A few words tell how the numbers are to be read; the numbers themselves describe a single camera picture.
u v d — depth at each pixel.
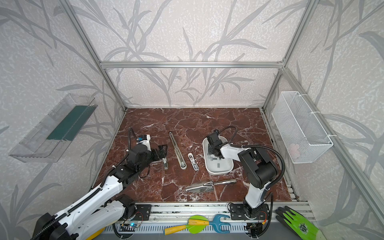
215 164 0.90
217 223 0.68
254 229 0.74
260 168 0.48
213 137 0.77
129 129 1.05
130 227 0.71
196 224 0.69
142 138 0.70
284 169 0.46
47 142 0.64
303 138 0.61
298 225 0.69
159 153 0.72
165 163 0.90
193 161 0.91
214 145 0.75
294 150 0.72
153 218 0.72
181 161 0.89
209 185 0.82
